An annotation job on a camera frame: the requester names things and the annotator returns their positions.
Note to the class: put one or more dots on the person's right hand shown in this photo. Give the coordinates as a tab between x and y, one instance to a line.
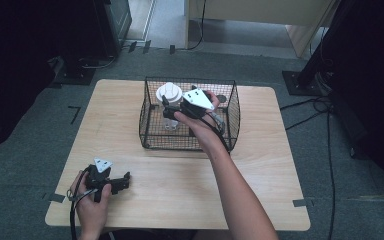
200	128

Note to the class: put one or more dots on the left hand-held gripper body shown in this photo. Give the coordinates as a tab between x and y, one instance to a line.
97	176

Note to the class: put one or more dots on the person's left hand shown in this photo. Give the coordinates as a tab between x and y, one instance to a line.
91	210

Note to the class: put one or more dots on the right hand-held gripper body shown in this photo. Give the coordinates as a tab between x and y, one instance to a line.
196	100

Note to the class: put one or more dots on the clear bottle with white lid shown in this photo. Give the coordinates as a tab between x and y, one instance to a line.
169	92

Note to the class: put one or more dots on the light wooden cabinet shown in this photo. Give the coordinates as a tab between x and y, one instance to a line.
263	10

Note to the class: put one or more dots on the black curtain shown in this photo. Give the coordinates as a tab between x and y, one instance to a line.
10	66
373	83

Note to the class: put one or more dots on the small grey item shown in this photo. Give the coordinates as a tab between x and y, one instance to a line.
218	124

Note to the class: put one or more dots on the black stand base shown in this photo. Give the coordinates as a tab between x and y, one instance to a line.
75	71
305	83

